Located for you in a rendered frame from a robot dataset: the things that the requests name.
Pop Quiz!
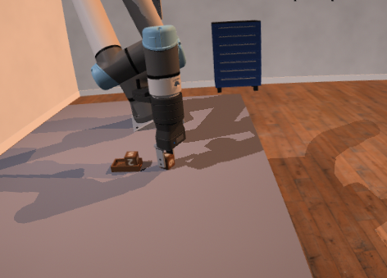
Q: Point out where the brown wooden number cube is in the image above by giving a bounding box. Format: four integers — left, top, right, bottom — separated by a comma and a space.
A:
161, 153, 175, 170
124, 151, 139, 166

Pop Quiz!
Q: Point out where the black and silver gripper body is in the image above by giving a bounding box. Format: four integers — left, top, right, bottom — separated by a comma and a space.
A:
132, 75, 186, 150

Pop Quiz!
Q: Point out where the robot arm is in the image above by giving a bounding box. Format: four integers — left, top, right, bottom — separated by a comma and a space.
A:
71, 0, 186, 123

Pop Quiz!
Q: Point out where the brown wooden tray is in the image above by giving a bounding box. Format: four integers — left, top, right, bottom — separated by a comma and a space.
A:
111, 157, 143, 172

